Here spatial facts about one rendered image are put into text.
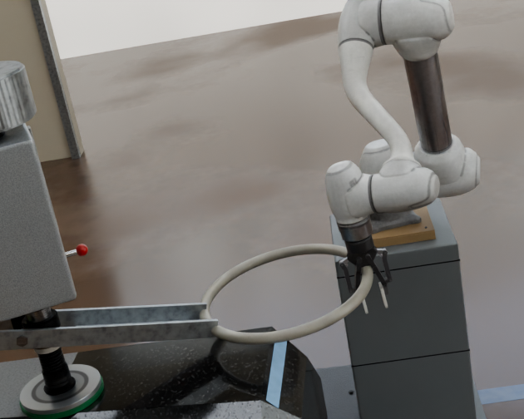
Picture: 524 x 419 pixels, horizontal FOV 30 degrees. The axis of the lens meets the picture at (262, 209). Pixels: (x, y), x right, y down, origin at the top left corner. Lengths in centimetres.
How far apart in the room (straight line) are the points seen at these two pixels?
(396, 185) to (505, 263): 235
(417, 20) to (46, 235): 118
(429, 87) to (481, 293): 177
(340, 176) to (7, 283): 87
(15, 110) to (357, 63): 99
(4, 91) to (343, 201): 90
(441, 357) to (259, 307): 151
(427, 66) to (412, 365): 105
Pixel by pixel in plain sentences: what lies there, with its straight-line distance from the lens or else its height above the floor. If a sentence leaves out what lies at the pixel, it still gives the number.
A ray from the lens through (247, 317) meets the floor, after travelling 464.
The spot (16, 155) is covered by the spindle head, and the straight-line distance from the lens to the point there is 230.
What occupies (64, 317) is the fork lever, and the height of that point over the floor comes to 106.
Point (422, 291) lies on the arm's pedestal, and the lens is 327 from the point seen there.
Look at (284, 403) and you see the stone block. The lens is 249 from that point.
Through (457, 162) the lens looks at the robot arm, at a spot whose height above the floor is 105.
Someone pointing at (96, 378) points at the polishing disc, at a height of 90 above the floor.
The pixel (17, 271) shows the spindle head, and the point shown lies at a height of 129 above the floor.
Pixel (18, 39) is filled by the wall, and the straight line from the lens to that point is 740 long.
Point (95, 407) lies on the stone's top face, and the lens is 257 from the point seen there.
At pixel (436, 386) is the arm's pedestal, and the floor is 28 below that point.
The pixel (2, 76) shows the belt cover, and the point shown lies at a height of 174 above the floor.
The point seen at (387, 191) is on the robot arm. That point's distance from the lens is 252.
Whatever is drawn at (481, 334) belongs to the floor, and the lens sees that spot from 426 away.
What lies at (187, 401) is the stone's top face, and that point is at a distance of 249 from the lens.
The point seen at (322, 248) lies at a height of 99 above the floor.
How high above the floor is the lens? 220
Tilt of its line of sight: 22 degrees down
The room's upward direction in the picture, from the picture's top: 11 degrees counter-clockwise
